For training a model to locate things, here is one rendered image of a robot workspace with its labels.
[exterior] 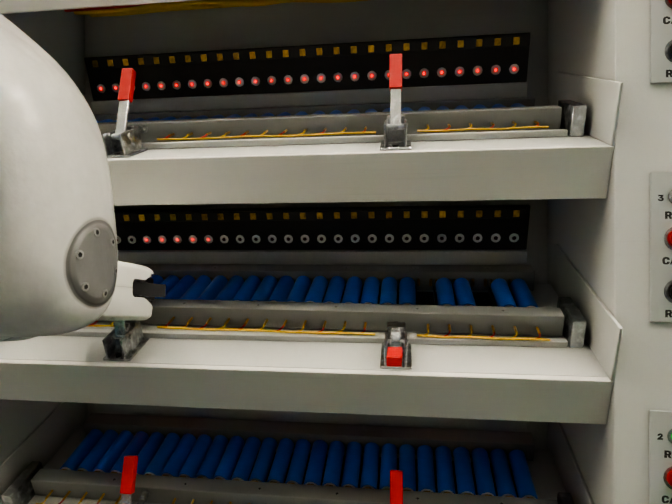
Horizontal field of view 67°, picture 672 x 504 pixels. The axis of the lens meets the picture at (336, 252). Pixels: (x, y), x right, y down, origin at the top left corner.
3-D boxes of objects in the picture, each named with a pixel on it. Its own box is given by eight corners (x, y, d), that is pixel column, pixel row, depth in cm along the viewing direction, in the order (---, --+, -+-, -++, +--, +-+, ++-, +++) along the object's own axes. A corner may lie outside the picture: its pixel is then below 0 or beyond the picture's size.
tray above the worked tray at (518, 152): (606, 198, 44) (633, 22, 39) (-26, 208, 52) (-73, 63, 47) (546, 153, 62) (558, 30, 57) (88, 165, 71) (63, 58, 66)
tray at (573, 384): (606, 425, 44) (623, 328, 40) (-25, 398, 52) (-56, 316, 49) (546, 313, 62) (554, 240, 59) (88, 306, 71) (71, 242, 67)
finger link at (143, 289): (86, 293, 41) (67, 294, 45) (178, 296, 46) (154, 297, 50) (87, 278, 41) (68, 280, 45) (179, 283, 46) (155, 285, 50)
